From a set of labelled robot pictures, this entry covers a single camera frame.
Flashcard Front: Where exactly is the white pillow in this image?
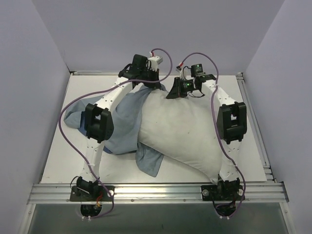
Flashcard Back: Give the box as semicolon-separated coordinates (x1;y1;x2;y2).
138;90;222;184

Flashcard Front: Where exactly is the blue-grey pillowcase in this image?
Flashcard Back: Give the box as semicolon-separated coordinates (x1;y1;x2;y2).
63;86;164;177

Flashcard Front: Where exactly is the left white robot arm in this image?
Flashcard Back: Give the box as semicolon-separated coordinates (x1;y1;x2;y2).
77;53;163;200

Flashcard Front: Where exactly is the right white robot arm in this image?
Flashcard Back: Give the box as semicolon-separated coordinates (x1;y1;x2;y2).
166;64;247;199

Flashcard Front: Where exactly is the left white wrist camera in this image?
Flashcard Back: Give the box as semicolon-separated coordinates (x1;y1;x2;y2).
147;52;163;71

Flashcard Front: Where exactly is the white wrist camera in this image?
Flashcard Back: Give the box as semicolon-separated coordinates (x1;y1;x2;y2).
176;65;187;79
147;52;163;71

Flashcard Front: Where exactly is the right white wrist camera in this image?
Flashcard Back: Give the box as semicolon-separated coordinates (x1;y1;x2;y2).
176;65;187;79

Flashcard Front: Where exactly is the aluminium right side rail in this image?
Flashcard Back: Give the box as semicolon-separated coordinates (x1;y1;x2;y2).
236;73;277;182

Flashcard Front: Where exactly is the aluminium rail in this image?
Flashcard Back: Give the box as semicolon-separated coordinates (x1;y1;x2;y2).
236;73;277;182
28;182;289;204
70;71;244;77

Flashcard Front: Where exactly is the aluminium back rail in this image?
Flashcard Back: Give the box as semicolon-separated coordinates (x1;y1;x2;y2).
70;71;244;77

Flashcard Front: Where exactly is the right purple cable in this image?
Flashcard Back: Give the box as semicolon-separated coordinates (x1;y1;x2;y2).
181;52;246;217

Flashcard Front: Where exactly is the purple cable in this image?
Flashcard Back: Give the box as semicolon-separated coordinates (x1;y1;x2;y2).
59;47;174;217
181;52;246;217

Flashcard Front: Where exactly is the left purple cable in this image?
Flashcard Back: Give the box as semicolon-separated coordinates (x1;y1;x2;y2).
59;47;174;217

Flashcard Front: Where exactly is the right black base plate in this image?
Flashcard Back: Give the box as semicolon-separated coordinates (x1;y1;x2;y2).
201;185;245;202

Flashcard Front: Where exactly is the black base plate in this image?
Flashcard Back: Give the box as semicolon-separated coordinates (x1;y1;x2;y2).
201;185;245;202
69;185;115;202

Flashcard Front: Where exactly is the aluminium front rail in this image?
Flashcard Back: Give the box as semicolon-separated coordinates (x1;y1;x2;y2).
28;182;289;204

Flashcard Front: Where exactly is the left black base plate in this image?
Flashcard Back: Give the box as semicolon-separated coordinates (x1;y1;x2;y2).
69;185;115;202

